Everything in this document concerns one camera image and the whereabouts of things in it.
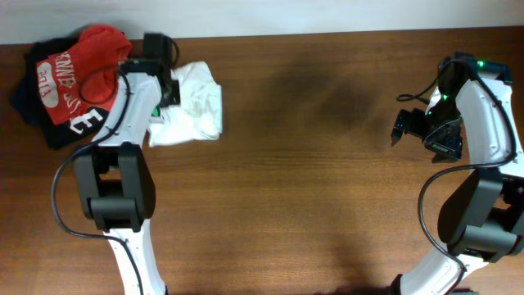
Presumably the white t-shirt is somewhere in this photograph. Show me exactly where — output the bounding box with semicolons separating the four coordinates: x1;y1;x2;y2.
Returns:
148;61;223;148

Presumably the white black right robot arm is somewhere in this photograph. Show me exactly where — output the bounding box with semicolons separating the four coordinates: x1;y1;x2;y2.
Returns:
386;52;523;294

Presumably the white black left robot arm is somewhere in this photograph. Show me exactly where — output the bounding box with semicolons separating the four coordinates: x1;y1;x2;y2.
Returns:
73;33;180;294

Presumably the red folded t-shirt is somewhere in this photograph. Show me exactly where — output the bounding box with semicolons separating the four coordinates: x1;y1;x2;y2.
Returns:
36;25;132;125

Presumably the black folded t-shirt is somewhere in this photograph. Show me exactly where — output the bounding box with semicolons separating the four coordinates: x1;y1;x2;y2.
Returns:
9;38;109;150

